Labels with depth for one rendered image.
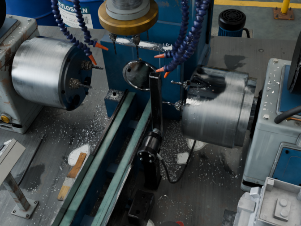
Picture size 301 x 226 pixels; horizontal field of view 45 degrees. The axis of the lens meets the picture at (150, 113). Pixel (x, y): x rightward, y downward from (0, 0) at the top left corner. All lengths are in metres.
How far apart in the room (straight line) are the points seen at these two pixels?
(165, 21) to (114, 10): 0.31
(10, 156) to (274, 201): 0.74
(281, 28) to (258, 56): 1.65
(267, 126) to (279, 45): 0.91
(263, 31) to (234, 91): 2.31
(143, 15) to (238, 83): 0.34
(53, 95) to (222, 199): 0.68
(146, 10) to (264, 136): 0.49
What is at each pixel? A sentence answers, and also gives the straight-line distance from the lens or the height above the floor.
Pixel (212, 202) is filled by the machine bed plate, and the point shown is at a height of 0.80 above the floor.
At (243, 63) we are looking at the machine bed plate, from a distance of 1.77.
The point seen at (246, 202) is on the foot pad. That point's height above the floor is 1.07.
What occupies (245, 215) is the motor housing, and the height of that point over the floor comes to 1.06.
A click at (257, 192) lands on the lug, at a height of 1.09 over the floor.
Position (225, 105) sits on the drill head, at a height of 1.14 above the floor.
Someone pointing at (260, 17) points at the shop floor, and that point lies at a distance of 3.57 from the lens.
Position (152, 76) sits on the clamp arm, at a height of 1.25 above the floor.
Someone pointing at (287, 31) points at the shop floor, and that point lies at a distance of 3.44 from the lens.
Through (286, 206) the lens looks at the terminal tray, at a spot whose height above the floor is 1.13.
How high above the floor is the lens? 1.93
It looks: 48 degrees down
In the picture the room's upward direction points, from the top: 4 degrees counter-clockwise
